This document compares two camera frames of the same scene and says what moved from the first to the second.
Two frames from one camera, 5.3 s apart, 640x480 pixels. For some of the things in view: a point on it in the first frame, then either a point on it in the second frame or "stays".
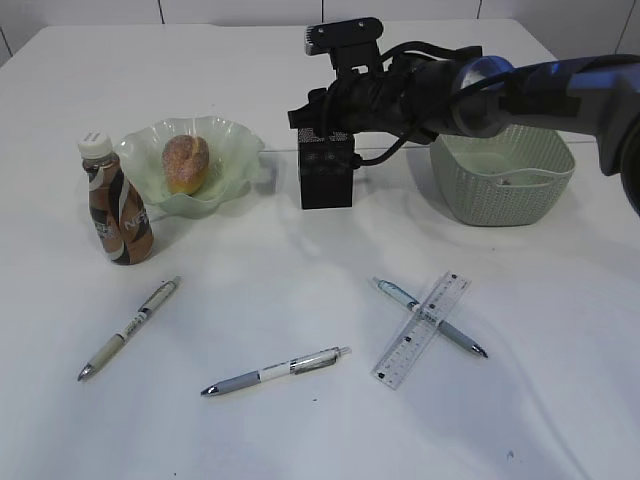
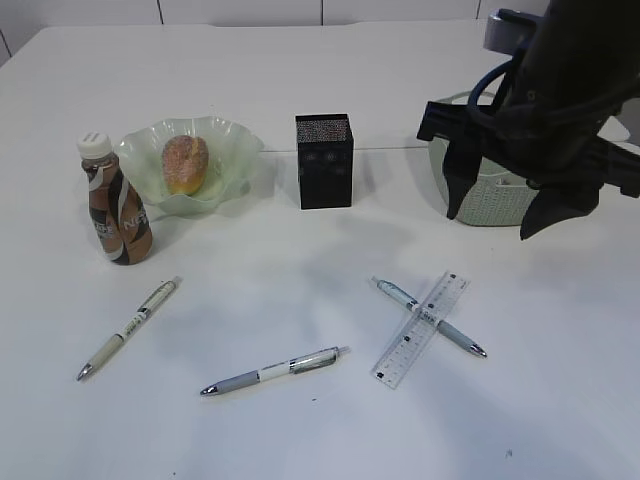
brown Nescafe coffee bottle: [119, 213] stays
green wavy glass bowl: [234, 152] stays
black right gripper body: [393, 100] -> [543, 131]
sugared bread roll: [185, 160] stays
